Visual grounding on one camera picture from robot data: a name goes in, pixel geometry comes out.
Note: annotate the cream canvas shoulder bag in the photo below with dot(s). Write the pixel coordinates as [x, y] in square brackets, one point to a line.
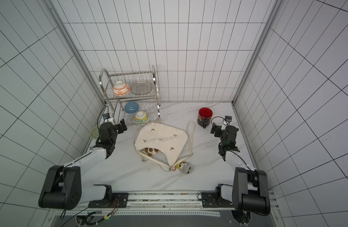
[174, 145]

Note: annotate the brown white plush charm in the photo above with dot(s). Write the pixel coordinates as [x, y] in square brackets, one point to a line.
[150, 151]

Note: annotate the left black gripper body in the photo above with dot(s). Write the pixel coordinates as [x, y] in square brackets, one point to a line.
[119, 129]

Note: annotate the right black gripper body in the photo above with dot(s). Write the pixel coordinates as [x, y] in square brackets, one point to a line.
[218, 132]

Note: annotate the grey glass plate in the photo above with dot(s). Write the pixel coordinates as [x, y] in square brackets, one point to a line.
[141, 88]

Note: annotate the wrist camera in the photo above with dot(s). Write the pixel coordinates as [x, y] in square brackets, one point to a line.
[106, 116]
[228, 119]

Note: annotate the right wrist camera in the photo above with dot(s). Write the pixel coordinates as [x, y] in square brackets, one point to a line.
[228, 119]

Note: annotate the yellow green patterned bowl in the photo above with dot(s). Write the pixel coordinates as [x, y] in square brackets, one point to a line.
[141, 117]

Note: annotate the orange white patterned bowl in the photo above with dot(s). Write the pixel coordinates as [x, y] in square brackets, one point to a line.
[120, 88]

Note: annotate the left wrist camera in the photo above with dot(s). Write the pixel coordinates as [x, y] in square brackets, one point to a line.
[106, 116]

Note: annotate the yellow grey plush keychain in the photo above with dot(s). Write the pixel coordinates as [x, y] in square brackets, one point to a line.
[184, 167]

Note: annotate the red black skull mug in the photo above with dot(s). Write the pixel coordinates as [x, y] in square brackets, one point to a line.
[204, 117]

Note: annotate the blue ceramic bowl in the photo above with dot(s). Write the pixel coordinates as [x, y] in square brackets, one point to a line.
[131, 107]

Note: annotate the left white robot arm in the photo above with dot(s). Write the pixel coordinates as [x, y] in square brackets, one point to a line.
[63, 189]

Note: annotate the pale green bowl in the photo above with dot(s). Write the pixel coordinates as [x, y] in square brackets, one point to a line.
[94, 133]

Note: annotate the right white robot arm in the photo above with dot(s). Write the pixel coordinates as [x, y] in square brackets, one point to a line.
[249, 191]

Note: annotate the steel two-tier dish rack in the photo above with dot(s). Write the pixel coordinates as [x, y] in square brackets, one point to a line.
[149, 103]

